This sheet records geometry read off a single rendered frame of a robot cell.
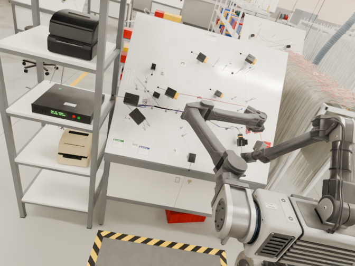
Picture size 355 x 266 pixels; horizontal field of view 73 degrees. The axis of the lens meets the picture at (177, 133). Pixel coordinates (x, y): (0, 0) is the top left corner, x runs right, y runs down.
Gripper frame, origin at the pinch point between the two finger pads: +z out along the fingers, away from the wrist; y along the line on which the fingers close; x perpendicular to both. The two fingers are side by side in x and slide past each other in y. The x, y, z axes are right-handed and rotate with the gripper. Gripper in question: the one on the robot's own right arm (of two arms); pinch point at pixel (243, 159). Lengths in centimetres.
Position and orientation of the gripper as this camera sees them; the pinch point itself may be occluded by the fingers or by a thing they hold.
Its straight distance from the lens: 172.3
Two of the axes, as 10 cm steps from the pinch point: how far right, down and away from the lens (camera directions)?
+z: -1.2, 2.2, 9.7
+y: -9.9, 0.4, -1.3
